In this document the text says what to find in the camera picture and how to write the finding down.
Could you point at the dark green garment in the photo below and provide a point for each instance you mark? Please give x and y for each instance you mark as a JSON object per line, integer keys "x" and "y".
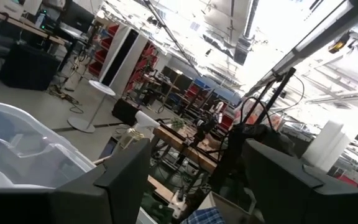
{"x": 155, "y": 210}

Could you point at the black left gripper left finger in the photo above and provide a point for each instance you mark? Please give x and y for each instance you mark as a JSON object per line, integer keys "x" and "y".
{"x": 126, "y": 174}

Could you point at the small black box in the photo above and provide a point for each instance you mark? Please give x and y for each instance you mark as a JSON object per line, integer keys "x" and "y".
{"x": 124, "y": 112}

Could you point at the round white side table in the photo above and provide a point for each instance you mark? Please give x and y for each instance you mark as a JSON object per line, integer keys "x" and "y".
{"x": 99, "y": 90}

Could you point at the large clear plastic bin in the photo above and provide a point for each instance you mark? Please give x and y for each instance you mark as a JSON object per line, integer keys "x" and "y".
{"x": 26, "y": 146}

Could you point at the white shelf with red bins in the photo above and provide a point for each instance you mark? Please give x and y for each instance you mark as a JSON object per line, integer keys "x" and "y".
{"x": 120, "y": 56}

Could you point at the white cylindrical stack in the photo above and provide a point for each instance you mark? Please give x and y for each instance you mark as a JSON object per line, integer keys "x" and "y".
{"x": 325, "y": 146}

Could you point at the large black crate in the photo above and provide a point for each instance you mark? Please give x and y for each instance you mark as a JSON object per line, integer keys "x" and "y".
{"x": 26, "y": 67}

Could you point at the grey overhead beam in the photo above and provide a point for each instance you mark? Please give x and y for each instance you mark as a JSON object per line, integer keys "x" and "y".
{"x": 315, "y": 43}

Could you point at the black computer monitor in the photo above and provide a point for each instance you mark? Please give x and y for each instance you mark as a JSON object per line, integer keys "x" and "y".
{"x": 78, "y": 17}

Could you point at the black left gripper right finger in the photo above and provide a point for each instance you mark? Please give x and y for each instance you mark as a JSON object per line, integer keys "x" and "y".
{"x": 278, "y": 186}

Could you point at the spray bottle with yellow liquid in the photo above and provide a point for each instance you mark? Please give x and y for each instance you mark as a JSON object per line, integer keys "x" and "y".
{"x": 138, "y": 129}

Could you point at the wooden workbench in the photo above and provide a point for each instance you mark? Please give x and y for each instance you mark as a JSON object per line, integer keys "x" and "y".
{"x": 185, "y": 149}

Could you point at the blue plaid garment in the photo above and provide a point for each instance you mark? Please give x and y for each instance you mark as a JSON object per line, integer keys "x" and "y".
{"x": 205, "y": 216}

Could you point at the wooden desk with equipment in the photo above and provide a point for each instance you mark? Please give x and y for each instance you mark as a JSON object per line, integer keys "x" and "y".
{"x": 20, "y": 25}

